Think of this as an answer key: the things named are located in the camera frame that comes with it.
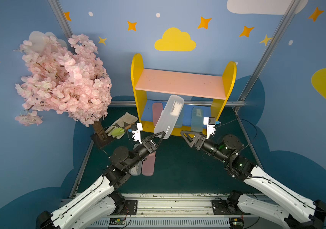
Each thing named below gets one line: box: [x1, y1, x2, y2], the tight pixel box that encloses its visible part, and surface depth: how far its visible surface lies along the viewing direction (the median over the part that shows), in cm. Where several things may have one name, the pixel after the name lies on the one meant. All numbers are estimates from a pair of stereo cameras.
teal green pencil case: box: [174, 111, 184, 128], surface depth 64 cm
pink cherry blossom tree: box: [13, 33, 113, 141], surface depth 59 cm
